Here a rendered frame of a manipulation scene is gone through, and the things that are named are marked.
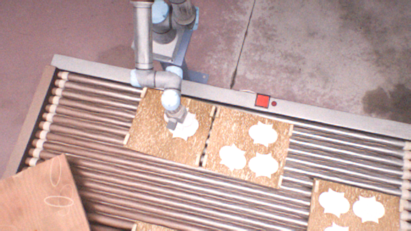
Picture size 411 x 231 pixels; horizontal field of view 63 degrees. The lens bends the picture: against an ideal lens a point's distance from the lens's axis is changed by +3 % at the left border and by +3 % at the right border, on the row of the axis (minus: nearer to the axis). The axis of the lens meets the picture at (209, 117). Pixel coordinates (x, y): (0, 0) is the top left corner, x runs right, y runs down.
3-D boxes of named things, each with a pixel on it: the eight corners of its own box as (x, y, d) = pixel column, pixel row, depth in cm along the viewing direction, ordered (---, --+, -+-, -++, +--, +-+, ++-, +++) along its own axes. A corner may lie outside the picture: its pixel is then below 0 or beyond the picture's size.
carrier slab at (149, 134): (145, 87, 182) (145, 86, 181) (216, 106, 178) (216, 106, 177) (124, 146, 174) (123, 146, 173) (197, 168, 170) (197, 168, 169)
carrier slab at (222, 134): (218, 106, 179) (218, 105, 177) (292, 124, 175) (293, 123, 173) (201, 168, 170) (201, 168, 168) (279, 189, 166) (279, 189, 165)
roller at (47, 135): (42, 130, 182) (37, 128, 178) (407, 211, 167) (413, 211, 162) (38, 139, 181) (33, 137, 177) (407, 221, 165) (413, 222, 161)
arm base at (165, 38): (157, 16, 189) (154, 6, 180) (181, 26, 188) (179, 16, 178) (145, 38, 186) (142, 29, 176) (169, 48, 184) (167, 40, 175)
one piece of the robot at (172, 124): (156, 119, 146) (162, 127, 162) (174, 127, 145) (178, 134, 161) (167, 96, 149) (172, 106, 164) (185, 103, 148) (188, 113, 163)
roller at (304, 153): (54, 96, 187) (50, 93, 183) (410, 171, 171) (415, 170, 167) (51, 104, 186) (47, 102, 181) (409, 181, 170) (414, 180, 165)
